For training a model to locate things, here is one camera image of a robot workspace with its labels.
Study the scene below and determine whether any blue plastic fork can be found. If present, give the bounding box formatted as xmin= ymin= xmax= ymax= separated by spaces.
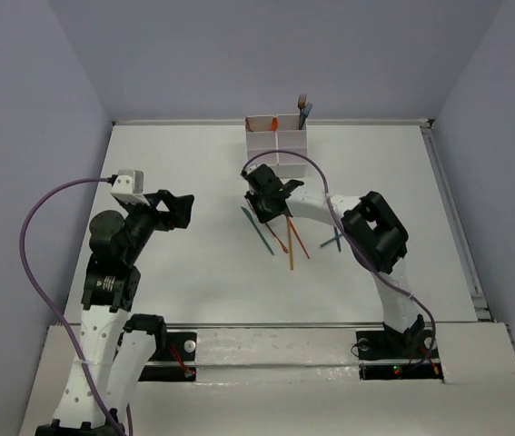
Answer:
xmin=299 ymin=102 xmax=313 ymax=130

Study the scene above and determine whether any orange plastic spoon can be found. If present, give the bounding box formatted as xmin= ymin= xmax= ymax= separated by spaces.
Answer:
xmin=271 ymin=117 xmax=279 ymax=132

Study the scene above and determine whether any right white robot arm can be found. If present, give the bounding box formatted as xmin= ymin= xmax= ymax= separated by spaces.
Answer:
xmin=241 ymin=164 xmax=424 ymax=357

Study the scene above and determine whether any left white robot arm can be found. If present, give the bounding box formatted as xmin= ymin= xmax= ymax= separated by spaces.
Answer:
xmin=35 ymin=190 xmax=194 ymax=435

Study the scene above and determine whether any teal plastic knife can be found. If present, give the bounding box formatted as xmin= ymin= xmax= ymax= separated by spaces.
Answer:
xmin=240 ymin=206 xmax=274 ymax=255

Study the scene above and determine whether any orange chopstick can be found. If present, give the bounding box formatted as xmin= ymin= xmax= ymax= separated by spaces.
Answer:
xmin=288 ymin=217 xmax=311 ymax=260
xmin=286 ymin=217 xmax=294 ymax=271

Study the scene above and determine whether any right white divided container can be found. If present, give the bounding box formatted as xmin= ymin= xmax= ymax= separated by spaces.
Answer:
xmin=276 ymin=114 xmax=308 ymax=179

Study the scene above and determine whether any white divided container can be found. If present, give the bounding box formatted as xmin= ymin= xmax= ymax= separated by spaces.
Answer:
xmin=245 ymin=115 xmax=278 ymax=170
xmin=276 ymin=114 xmax=308 ymax=179

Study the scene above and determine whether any left white divided container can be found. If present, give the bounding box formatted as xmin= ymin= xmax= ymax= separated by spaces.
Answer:
xmin=245 ymin=115 xmax=278 ymax=170

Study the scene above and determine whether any teal chopstick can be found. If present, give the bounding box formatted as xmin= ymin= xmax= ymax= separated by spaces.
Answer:
xmin=319 ymin=237 xmax=336 ymax=248

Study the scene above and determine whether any blue-green plastic knife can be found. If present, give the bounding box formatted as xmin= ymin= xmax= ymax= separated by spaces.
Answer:
xmin=333 ymin=227 xmax=342 ymax=253

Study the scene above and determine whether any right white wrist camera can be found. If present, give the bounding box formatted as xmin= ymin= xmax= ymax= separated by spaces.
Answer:
xmin=241 ymin=164 xmax=260 ymax=179

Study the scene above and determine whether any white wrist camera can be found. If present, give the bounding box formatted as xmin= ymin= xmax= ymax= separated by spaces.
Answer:
xmin=241 ymin=164 xmax=260 ymax=179
xmin=111 ymin=169 xmax=148 ymax=204

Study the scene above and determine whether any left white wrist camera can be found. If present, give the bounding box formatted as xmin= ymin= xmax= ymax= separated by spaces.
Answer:
xmin=111 ymin=169 xmax=148 ymax=204

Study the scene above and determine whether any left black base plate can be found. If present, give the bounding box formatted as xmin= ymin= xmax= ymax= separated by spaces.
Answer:
xmin=139 ymin=331 xmax=197 ymax=382

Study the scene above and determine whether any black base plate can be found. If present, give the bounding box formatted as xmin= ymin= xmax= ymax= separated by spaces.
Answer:
xmin=139 ymin=331 xmax=197 ymax=382
xmin=351 ymin=330 xmax=444 ymax=382

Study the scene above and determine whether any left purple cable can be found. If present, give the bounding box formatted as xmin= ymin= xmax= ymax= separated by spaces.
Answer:
xmin=18 ymin=177 xmax=134 ymax=436

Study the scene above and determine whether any purple cable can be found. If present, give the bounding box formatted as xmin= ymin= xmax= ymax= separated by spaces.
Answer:
xmin=241 ymin=150 xmax=436 ymax=378
xmin=18 ymin=177 xmax=134 ymax=436

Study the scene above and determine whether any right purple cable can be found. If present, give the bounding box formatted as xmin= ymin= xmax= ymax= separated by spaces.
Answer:
xmin=241 ymin=150 xmax=436 ymax=378

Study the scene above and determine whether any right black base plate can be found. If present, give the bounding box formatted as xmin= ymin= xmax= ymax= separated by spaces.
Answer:
xmin=351 ymin=330 xmax=444 ymax=382

